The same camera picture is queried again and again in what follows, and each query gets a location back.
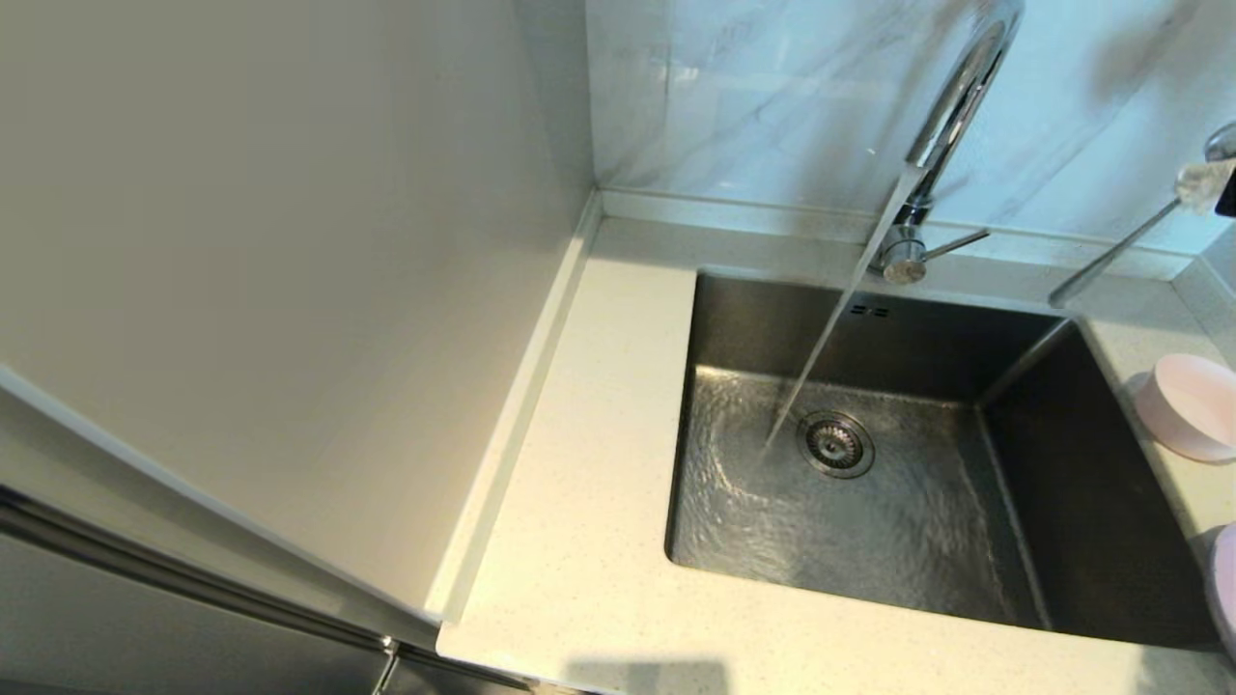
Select metal spoon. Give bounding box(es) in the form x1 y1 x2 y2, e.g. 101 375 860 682
1049 121 1236 310

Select pink bowl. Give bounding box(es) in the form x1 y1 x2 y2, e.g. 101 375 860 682
1132 353 1236 462

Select chrome gooseneck faucet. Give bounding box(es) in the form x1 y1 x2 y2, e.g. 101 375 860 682
867 0 1025 286

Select lilac plate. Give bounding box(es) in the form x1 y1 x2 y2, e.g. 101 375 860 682
1209 524 1236 659

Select stainless steel sink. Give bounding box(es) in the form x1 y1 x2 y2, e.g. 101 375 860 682
664 270 1222 650

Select running water stream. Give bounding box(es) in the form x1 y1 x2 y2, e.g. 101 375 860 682
758 166 923 459

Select round metal drain strainer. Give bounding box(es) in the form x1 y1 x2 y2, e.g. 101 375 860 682
796 411 875 480

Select white tall cabinet panel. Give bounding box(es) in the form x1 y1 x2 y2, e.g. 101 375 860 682
0 0 595 646

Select grey appliance front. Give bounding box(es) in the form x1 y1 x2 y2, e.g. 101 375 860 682
0 468 542 695

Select chrome bar handle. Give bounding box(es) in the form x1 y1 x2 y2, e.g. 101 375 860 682
0 471 402 657

